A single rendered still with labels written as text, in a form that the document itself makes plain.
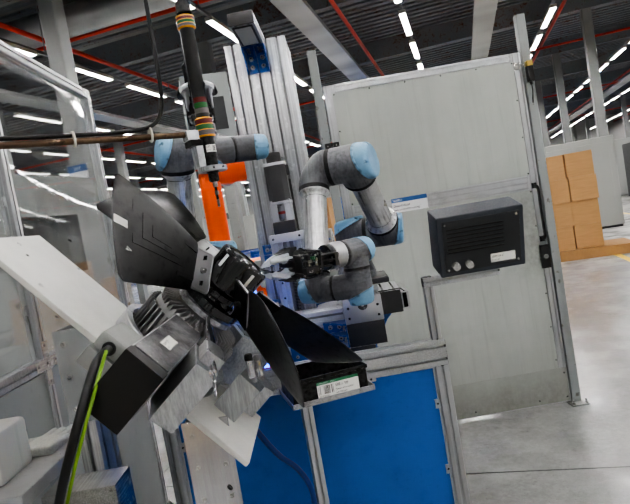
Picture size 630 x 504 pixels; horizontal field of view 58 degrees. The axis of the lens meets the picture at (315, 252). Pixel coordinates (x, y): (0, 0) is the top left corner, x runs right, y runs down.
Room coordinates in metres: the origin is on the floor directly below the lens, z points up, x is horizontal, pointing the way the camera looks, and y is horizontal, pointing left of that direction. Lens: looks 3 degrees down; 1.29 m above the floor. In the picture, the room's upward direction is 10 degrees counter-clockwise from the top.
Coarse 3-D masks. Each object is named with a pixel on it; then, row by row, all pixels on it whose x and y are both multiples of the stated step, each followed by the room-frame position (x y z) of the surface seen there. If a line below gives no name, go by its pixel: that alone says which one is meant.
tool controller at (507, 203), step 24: (432, 216) 1.68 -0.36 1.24; (456, 216) 1.64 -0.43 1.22; (480, 216) 1.64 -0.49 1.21; (504, 216) 1.65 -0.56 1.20; (432, 240) 1.73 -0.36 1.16; (456, 240) 1.66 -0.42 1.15; (480, 240) 1.66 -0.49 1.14; (504, 240) 1.66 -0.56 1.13; (456, 264) 1.66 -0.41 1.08; (480, 264) 1.68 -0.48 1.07; (504, 264) 1.69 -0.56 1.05
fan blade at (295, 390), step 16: (256, 304) 1.10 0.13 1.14; (256, 320) 1.12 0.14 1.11; (272, 320) 0.96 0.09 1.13; (256, 336) 1.14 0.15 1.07; (272, 336) 1.05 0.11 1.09; (272, 352) 1.08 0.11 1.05; (288, 352) 0.95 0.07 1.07; (272, 368) 1.10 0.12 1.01; (288, 368) 1.02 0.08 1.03; (288, 384) 1.05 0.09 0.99
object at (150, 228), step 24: (120, 192) 1.03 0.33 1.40; (120, 216) 1.00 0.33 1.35; (144, 216) 1.05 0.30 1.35; (168, 216) 1.12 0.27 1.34; (120, 240) 0.97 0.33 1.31; (144, 240) 1.03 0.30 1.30; (168, 240) 1.09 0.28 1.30; (192, 240) 1.16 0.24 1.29; (120, 264) 0.95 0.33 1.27; (144, 264) 1.01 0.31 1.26; (168, 264) 1.08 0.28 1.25; (192, 264) 1.15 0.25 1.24
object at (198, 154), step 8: (192, 136) 1.32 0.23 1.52; (192, 144) 1.31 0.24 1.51; (200, 144) 1.32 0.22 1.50; (192, 152) 1.34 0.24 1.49; (200, 152) 1.33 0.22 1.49; (200, 160) 1.32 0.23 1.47; (200, 168) 1.33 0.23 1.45; (208, 168) 1.32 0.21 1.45; (216, 168) 1.32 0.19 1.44; (224, 168) 1.34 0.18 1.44
